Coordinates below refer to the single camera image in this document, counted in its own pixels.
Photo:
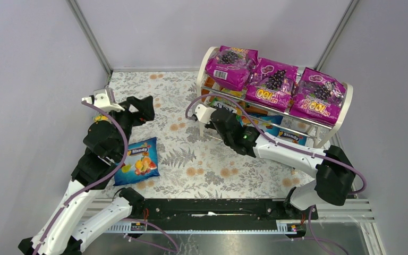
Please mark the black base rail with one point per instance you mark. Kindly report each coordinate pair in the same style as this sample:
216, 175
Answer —
177, 216

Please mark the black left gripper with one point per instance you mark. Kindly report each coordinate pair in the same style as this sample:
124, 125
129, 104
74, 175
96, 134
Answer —
129, 113

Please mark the blue Slendy candy bag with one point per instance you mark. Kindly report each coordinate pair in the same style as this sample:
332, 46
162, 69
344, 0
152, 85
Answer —
140, 164
292, 137
268, 123

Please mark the green yellow candy bag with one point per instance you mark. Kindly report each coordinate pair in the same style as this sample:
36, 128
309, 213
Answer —
100, 117

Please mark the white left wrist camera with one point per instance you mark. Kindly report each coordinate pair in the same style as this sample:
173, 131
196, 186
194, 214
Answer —
104, 99

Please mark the white metal shelf rack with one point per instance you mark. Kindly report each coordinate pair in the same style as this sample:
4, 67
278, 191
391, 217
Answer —
319, 133

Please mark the green Fox's candy bag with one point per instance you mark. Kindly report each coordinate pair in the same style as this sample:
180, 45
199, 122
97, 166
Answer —
217, 102

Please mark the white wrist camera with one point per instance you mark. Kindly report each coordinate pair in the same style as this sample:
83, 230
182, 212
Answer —
104, 99
203, 113

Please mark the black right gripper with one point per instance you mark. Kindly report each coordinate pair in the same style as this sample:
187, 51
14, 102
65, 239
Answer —
217, 119

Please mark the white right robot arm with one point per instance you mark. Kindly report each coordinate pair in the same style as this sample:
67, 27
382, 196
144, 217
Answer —
332, 173

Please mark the purple grape candy bag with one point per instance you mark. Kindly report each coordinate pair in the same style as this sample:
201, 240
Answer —
272, 84
318, 97
231, 67

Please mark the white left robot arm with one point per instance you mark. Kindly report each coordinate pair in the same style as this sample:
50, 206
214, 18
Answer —
106, 150

